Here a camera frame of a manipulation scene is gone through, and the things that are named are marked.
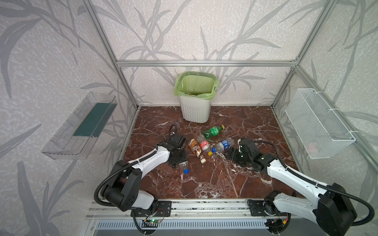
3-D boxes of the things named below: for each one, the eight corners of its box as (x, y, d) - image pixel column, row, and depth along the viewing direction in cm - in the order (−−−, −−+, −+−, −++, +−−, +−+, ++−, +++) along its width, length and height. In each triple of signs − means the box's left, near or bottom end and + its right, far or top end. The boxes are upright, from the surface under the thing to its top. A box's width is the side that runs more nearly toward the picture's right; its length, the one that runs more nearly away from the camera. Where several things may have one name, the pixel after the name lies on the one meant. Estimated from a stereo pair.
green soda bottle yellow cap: (206, 141, 102) (206, 136, 97) (202, 136, 105) (203, 131, 100) (224, 132, 107) (225, 127, 102) (220, 127, 109) (221, 122, 105)
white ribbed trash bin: (183, 126, 110) (179, 97, 88) (184, 121, 112) (181, 93, 90) (208, 129, 108) (210, 100, 86) (208, 124, 111) (211, 96, 89)
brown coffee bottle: (202, 164, 90) (202, 161, 86) (187, 144, 99) (186, 141, 95) (209, 160, 92) (209, 156, 88) (193, 141, 101) (193, 137, 97)
